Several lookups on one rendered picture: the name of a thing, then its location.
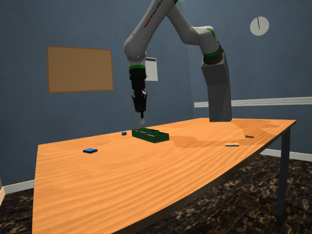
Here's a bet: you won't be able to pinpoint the flat blue square block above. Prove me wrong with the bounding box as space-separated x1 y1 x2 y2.
83 148 98 154

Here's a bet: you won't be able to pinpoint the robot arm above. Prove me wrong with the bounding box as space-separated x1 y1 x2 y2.
123 0 224 80

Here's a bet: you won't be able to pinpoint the green bins with labels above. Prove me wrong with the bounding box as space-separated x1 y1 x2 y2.
132 128 169 143

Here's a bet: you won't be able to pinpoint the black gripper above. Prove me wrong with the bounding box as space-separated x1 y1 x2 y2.
131 79 147 125

